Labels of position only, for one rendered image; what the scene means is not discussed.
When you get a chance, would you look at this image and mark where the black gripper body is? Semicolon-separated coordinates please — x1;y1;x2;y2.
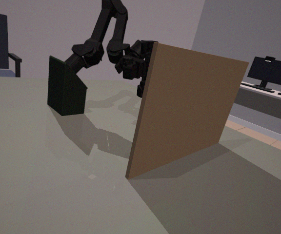
133;40;158;98

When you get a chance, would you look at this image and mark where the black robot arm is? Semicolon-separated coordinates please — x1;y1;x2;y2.
65;0;145;80

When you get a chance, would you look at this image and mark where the brown flat board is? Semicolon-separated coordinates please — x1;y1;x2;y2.
125;42;249;180

